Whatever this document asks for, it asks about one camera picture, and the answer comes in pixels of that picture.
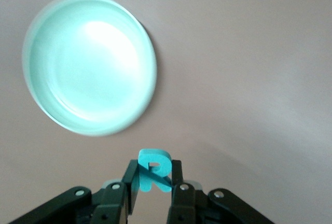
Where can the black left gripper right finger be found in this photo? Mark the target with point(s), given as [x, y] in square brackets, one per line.
[186, 203]

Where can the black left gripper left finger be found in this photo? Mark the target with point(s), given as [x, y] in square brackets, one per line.
[109, 200]

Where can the teal foam letter R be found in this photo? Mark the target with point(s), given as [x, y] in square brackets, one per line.
[153, 155]

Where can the light green plate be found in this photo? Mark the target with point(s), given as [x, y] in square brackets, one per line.
[88, 66]

